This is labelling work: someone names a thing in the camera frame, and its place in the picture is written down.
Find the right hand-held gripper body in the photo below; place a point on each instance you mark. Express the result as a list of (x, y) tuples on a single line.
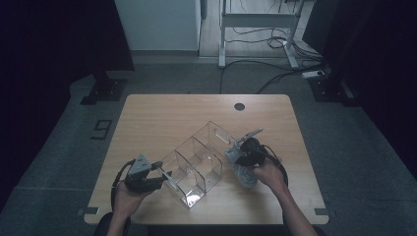
[(250, 150)]

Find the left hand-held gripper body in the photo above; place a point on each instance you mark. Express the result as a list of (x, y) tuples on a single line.
[(139, 165)]

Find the person's left hand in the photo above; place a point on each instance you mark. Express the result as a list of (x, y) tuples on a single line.
[(126, 200)]

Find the grey fluffy cloth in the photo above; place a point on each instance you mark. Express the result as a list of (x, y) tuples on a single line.
[(246, 178)]

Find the person's dark clothing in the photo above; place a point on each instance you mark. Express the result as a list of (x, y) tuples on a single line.
[(100, 227)]

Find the white power strip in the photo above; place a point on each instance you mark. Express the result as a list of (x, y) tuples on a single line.
[(313, 74)]

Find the dark curtain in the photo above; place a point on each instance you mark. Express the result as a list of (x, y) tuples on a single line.
[(377, 65), (49, 65)]

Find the black round table grommet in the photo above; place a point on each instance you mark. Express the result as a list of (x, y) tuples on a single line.
[(239, 106)]

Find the white metal desk frame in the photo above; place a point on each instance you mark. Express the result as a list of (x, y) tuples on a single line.
[(255, 20)]

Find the clear acrylic divided organizer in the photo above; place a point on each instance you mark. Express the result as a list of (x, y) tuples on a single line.
[(196, 164)]

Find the black stand base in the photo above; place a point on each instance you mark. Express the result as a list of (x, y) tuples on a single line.
[(105, 90), (331, 90)]

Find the white cabinet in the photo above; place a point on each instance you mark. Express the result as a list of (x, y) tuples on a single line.
[(157, 23)]

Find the person's right hand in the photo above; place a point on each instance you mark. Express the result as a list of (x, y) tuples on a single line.
[(270, 177)]

